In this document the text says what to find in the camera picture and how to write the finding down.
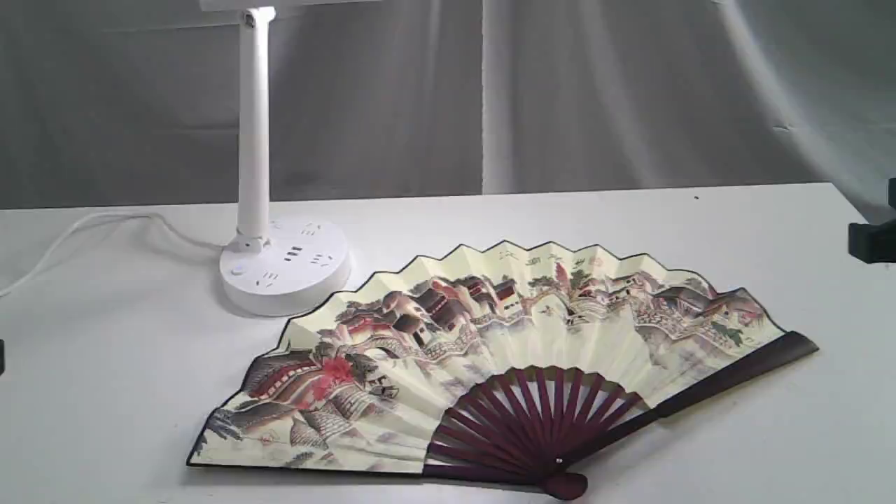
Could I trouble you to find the white power cable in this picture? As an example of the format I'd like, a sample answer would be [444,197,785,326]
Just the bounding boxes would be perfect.
[0,211,223,298]

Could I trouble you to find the painted paper folding fan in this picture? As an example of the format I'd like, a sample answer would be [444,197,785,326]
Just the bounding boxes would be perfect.
[185,241,818,501]

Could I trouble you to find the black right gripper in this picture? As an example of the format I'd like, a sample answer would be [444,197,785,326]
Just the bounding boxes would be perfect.
[848,218,895,264]

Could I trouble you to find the white backdrop cloth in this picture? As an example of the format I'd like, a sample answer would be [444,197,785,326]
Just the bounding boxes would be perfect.
[1,1,895,221]

